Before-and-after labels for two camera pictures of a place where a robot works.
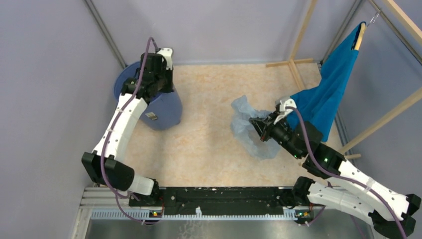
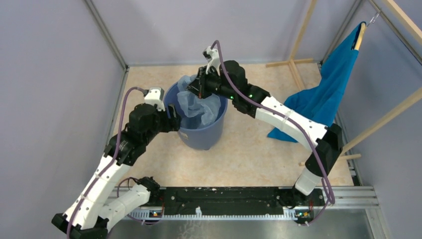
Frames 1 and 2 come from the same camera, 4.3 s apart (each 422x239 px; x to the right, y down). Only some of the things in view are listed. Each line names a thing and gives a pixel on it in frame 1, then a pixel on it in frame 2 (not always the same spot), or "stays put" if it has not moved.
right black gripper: [259, 123] → [198, 87]
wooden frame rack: [414, 27] stays put
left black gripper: [169, 88] → [172, 123]
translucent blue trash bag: [247, 133] → [196, 112]
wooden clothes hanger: [361, 36] stays put
